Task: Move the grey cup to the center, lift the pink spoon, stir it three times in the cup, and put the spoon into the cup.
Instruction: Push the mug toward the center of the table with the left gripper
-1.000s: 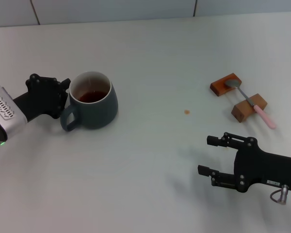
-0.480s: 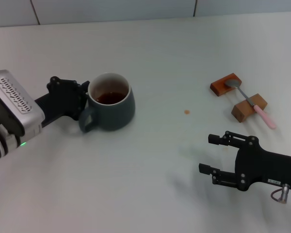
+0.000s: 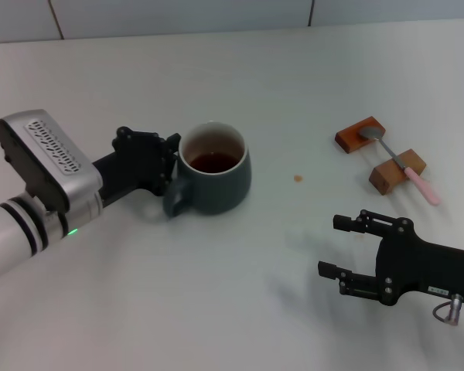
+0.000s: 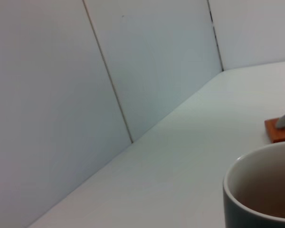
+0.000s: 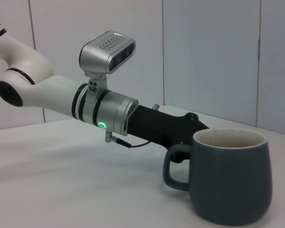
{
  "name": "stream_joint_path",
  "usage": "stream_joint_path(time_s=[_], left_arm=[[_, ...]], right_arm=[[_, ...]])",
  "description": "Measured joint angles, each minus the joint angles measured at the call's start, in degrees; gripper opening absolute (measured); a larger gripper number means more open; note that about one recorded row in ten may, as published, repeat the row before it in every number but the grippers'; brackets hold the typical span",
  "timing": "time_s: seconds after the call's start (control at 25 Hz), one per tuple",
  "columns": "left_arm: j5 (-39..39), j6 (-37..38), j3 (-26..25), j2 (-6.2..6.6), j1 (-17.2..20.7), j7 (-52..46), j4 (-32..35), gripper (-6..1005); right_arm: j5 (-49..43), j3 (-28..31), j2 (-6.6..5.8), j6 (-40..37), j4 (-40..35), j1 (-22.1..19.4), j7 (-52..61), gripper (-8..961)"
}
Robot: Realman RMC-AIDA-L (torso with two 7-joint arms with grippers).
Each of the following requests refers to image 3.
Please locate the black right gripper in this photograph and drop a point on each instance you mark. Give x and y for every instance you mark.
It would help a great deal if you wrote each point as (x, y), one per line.
(429, 266)

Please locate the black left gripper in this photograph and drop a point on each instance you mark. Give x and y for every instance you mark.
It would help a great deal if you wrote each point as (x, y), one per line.
(135, 162)

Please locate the grey ceramic cup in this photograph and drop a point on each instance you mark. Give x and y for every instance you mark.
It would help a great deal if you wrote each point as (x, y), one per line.
(216, 193)

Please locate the tall light wooden block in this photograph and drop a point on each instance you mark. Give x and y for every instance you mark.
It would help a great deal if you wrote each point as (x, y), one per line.
(386, 175)

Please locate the flat reddish wooden block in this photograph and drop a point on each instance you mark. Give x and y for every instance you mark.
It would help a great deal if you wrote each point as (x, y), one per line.
(352, 139)

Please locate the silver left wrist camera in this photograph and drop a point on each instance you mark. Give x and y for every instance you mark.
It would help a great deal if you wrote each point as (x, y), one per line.
(50, 154)

